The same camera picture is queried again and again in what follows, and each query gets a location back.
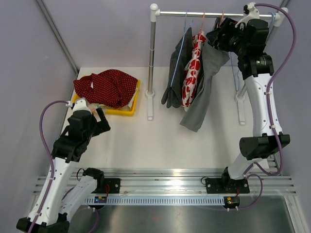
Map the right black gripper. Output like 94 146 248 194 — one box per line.
206 17 248 57

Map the pastel floral skirt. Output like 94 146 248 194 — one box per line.
88 88 139 117

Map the red white polka-dot skirt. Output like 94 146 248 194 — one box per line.
75 69 138 108

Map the blue hanger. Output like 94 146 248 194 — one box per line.
268 12 276 30
169 11 193 89
229 52 241 93

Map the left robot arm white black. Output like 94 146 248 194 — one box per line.
16 108 110 233

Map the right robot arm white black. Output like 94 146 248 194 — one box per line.
205 17 290 194

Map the pink hanger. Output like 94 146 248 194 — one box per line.
216 11 224 28
198 12 206 44

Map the plain grey skirt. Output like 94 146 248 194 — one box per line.
180 43 229 132

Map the dark grey dotted skirt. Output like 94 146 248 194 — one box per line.
161 27 193 108

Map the white red floral skirt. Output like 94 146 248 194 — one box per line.
182 31 207 112

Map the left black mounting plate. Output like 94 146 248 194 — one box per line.
93 178 121 194

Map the black mounting plate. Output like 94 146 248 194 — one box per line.
93 178 121 194
205 178 250 194

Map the silver white clothes rack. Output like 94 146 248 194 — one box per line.
145 3 296 121

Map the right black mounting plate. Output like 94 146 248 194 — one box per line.
205 178 250 194

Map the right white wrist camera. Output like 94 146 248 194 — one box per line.
235 2 260 29

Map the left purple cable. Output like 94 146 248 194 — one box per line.
26 100 100 233

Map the aluminium rail base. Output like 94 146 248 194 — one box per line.
33 167 298 197

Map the white slotted cable duct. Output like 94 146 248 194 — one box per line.
82 196 225 206

